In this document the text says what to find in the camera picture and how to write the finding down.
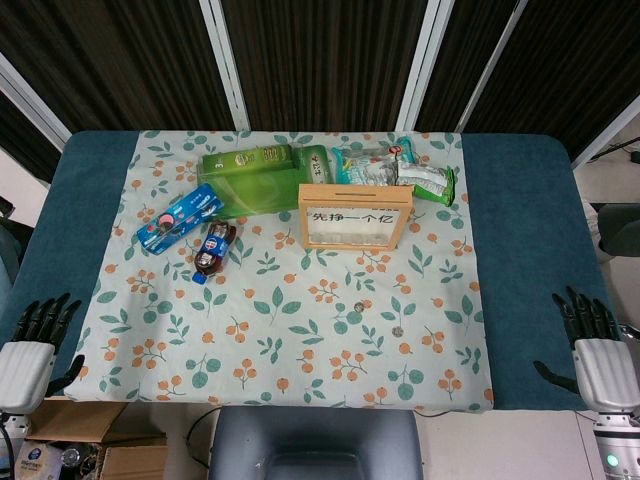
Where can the teal packet red logo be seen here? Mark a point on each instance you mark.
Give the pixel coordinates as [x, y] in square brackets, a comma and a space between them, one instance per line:
[402, 148]

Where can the white bag blue logo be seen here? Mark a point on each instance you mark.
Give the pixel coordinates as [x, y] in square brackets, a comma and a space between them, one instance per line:
[37, 462]

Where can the teal blue table cover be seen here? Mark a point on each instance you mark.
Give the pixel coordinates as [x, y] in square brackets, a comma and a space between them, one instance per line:
[525, 225]

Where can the open cardboard box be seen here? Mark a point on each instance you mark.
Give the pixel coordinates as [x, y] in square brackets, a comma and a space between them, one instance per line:
[85, 420]

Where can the closed cardboard box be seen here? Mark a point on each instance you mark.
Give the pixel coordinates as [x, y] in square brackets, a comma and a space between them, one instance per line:
[135, 462]

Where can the floral leaf tablecloth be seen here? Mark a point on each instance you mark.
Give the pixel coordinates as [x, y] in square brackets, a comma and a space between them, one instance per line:
[280, 340]

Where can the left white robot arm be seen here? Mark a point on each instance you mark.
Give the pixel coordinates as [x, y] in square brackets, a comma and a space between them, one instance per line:
[15, 420]

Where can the white partition frame post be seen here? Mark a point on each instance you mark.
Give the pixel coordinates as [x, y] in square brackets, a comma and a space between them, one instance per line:
[607, 132]
[422, 65]
[227, 65]
[495, 62]
[35, 100]

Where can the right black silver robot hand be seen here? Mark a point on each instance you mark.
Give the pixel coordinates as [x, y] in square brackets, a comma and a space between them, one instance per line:
[605, 370]

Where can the dark ribbed partition panel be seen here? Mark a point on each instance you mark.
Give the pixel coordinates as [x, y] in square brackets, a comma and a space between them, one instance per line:
[575, 60]
[325, 60]
[125, 60]
[465, 50]

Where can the blue grey chair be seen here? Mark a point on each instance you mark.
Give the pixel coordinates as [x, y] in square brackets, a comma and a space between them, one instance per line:
[7, 250]

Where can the green tea packet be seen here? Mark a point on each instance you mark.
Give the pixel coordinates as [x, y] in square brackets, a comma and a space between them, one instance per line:
[316, 162]

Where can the green snack bag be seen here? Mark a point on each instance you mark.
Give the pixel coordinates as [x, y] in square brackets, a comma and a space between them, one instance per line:
[430, 182]

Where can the dark grey seat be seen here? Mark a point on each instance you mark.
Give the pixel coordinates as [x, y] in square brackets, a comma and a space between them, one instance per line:
[315, 445]

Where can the large green box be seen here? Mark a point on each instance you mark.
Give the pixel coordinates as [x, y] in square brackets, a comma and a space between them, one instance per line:
[250, 187]

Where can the wooden coin box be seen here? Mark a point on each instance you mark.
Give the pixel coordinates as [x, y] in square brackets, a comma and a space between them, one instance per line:
[350, 192]

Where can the silver teal snack bag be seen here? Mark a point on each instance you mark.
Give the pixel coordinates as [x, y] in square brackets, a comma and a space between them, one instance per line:
[365, 167]

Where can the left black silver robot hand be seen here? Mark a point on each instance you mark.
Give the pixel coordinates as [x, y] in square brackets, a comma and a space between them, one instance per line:
[25, 370]

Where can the small Pepsi cola bottle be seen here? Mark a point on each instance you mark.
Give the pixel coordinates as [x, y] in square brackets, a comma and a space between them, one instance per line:
[214, 247]

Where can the blue Oreo cookie box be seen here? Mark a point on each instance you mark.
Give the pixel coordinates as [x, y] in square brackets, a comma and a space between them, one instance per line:
[180, 217]

